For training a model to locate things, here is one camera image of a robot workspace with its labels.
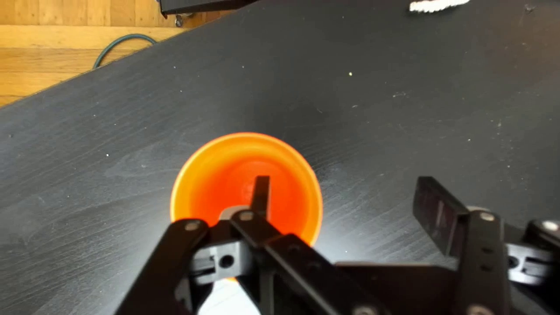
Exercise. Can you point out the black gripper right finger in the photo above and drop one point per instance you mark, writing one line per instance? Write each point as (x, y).
(492, 255)

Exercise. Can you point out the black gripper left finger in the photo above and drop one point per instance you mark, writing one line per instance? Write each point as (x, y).
(280, 273)

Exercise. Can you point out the orange plastic cup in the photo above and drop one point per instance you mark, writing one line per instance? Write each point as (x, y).
(222, 173)

